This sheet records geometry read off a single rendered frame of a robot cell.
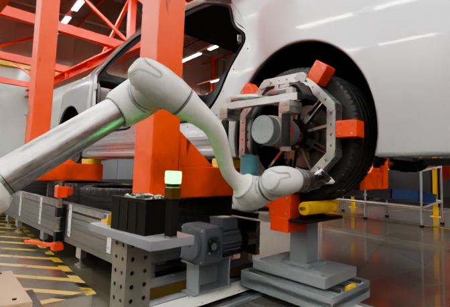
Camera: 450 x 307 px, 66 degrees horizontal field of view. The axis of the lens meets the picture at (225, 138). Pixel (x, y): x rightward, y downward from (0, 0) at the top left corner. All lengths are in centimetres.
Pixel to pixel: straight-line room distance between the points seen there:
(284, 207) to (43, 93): 254
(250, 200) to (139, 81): 59
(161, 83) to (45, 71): 259
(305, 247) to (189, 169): 68
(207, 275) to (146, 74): 118
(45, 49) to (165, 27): 196
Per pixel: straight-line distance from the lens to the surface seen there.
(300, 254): 179
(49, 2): 375
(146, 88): 103
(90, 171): 362
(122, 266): 132
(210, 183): 188
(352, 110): 156
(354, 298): 177
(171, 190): 111
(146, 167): 168
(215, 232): 165
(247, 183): 129
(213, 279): 194
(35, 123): 346
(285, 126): 135
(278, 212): 163
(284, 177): 121
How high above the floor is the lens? 67
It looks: 5 degrees up
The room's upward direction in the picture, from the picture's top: 2 degrees clockwise
